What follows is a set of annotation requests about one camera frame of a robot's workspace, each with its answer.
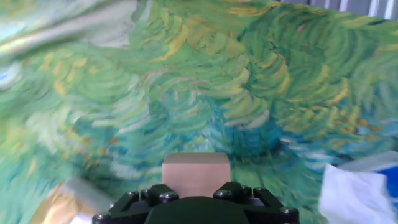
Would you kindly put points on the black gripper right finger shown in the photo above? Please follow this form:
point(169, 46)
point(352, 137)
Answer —
point(264, 205)

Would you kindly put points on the gold tissue pack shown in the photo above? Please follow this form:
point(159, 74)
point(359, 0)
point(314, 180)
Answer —
point(56, 208)

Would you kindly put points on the small wooden block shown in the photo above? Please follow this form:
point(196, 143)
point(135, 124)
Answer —
point(196, 174)

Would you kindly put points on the painted landscape tablecloth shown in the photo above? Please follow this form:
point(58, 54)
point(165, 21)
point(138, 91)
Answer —
point(186, 93)

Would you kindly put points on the blue tissue pack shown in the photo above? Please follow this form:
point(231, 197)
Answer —
point(348, 196)

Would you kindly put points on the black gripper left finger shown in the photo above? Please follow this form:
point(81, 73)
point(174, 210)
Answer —
point(130, 205)

